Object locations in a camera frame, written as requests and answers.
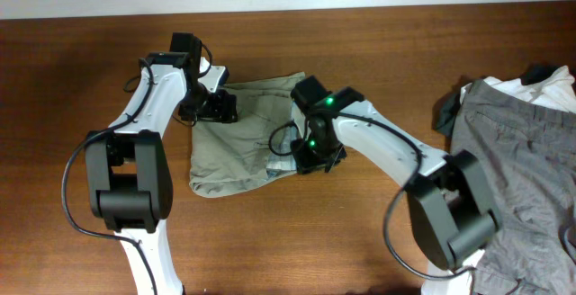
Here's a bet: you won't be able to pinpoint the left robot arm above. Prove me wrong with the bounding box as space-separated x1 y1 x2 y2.
83 32 238 294

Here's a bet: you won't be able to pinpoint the white garment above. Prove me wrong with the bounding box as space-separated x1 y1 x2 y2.
481 66 575 114

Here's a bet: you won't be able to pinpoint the khaki shorts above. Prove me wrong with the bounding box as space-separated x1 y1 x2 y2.
189 72 306 198

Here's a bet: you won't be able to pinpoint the grey shorts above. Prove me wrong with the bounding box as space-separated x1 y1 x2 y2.
451 80 575 294

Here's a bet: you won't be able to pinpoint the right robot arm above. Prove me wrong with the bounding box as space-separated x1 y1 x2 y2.
290 76 502 294

